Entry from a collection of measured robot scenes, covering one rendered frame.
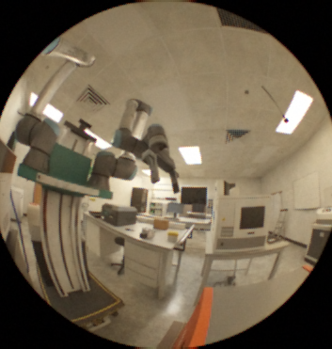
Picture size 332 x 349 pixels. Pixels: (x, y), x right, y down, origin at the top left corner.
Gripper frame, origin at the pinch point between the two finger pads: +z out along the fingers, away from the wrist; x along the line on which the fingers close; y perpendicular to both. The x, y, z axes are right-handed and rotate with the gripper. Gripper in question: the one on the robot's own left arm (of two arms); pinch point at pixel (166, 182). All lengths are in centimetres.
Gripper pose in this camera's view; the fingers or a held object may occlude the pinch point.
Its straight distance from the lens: 36.6
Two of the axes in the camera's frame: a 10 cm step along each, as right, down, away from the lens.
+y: 8.2, -4.3, -3.8
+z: 1.8, 8.2, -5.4
